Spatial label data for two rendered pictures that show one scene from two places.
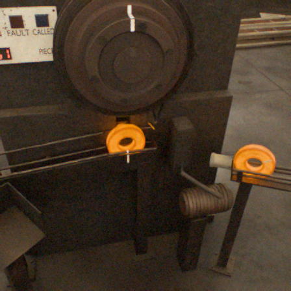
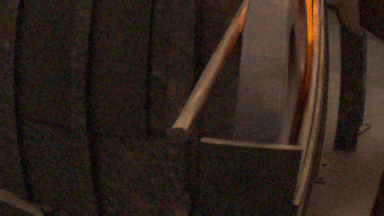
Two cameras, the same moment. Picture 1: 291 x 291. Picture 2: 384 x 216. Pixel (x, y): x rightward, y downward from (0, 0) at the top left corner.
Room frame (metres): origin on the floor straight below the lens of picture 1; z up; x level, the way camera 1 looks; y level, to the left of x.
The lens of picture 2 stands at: (0.55, 1.64, 0.83)
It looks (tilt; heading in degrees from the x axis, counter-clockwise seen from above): 21 degrees down; 298
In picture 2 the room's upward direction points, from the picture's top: 2 degrees clockwise
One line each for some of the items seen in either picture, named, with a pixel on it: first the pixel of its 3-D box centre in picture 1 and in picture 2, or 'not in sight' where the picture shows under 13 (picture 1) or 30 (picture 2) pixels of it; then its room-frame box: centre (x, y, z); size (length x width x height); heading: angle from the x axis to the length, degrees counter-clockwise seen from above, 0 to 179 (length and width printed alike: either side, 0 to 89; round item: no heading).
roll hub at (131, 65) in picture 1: (130, 63); not in sight; (0.93, 0.06, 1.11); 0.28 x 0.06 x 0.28; 105
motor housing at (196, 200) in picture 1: (199, 228); (351, 66); (0.98, -0.26, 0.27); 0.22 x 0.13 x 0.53; 105
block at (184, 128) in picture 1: (179, 145); not in sight; (1.10, -0.13, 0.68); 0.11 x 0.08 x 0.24; 15
